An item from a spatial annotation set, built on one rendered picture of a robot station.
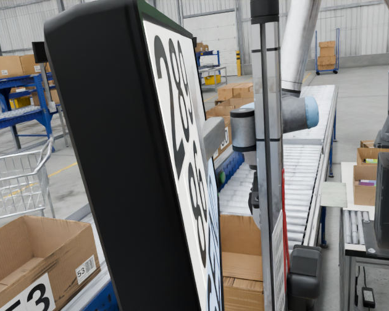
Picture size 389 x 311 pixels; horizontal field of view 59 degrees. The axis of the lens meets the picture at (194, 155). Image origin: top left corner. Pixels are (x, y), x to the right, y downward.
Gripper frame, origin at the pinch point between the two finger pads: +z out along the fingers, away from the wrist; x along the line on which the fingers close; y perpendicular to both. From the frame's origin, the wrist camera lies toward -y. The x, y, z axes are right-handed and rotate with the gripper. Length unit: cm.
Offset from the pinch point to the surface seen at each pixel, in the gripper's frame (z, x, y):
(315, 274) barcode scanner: -7.4, -16.1, -31.8
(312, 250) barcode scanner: -8.1, -15.0, -24.4
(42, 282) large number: -6, 49, -40
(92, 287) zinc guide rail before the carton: 5, 48, -27
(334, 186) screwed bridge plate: 26, -13, 92
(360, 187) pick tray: 19, -26, 71
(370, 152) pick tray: 21, -33, 130
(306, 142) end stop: 23, 8, 173
